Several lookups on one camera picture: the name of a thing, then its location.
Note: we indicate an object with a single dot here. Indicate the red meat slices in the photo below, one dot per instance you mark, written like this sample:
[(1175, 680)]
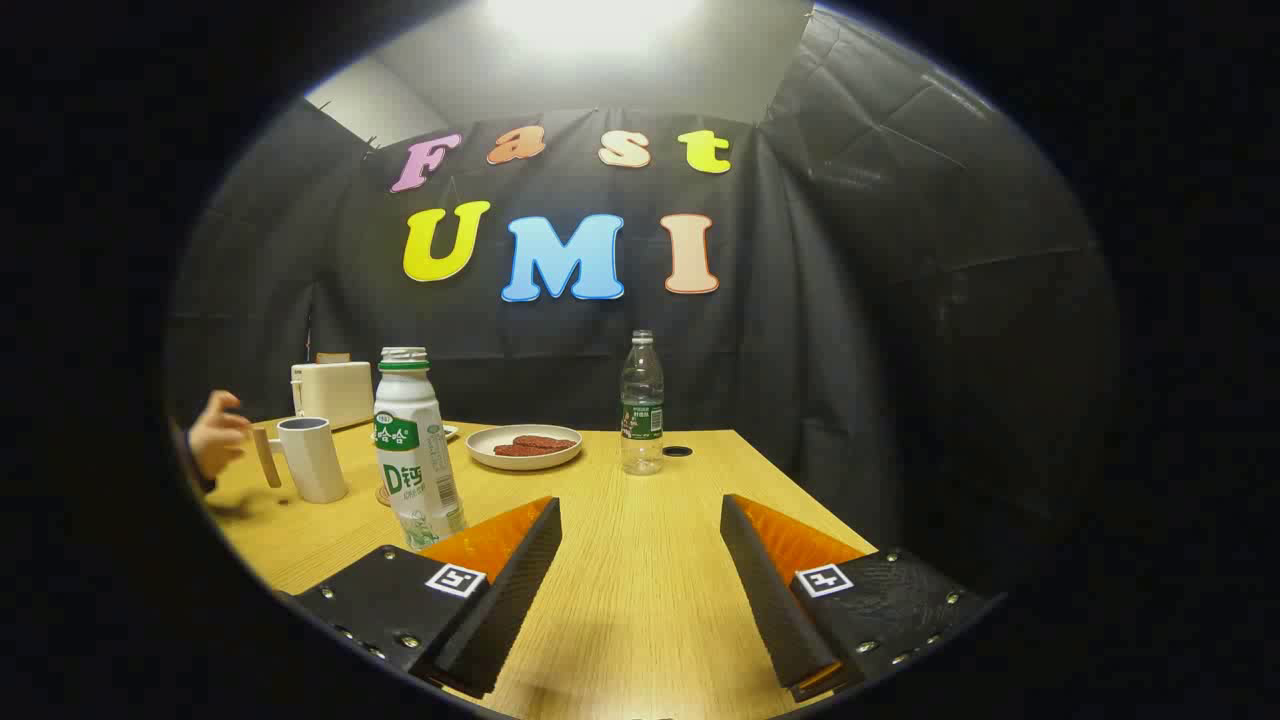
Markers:
[(530, 445)]

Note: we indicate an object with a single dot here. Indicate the ceiling light panel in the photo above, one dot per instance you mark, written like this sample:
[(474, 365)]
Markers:
[(595, 20)]

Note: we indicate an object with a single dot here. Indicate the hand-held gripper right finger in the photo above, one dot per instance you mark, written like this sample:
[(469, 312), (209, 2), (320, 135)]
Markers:
[(765, 600)]

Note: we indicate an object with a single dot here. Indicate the cream toaster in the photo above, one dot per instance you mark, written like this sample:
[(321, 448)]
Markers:
[(335, 395)]

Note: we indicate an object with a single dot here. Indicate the clear plastic water bottle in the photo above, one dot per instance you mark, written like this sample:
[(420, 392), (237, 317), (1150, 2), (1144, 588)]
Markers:
[(641, 400)]

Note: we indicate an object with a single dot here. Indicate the white juice bottle green label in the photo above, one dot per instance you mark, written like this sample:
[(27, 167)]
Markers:
[(410, 470)]

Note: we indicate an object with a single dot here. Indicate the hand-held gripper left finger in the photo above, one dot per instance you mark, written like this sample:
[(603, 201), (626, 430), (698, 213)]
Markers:
[(510, 610)]

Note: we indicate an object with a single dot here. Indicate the wooden table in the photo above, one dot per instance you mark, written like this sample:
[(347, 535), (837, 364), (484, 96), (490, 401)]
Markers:
[(640, 560)]

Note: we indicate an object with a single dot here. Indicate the round beige plate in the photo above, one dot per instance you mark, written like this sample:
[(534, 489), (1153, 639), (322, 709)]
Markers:
[(485, 447)]

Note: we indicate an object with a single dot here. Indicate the black backdrop cloth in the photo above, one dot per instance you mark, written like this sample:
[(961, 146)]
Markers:
[(850, 350)]

